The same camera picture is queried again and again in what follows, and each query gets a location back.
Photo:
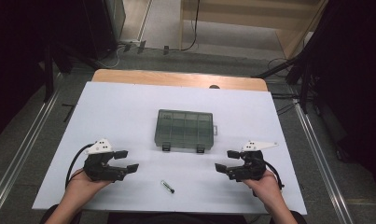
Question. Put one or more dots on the person's left hand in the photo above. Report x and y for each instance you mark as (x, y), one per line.
(83, 188)

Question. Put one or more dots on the wooden table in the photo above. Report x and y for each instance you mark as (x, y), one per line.
(176, 78)

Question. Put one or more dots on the black tripod stand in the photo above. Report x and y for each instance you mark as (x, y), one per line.
(303, 77)

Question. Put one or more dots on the person's right hand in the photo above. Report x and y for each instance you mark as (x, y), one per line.
(265, 189)

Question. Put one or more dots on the light wooden furniture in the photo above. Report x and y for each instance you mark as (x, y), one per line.
(254, 21)

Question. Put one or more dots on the clear grey compartment box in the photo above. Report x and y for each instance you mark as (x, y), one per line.
(184, 129)

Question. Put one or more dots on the metal floor rail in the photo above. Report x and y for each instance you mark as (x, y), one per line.
(319, 155)
(24, 143)

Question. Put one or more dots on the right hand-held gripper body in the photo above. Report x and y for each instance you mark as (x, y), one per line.
(251, 169)

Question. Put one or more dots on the small metal bit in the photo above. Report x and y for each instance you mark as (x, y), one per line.
(167, 186)

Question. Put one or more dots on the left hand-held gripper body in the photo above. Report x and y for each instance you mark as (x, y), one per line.
(98, 169)

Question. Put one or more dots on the black cabinet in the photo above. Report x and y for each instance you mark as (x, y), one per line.
(101, 28)

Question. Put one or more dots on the black metal stand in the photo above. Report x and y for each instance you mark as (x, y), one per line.
(48, 74)

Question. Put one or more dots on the white board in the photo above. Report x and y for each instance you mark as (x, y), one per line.
(129, 109)

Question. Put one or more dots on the person's dark clothing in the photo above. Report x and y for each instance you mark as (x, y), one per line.
(176, 219)

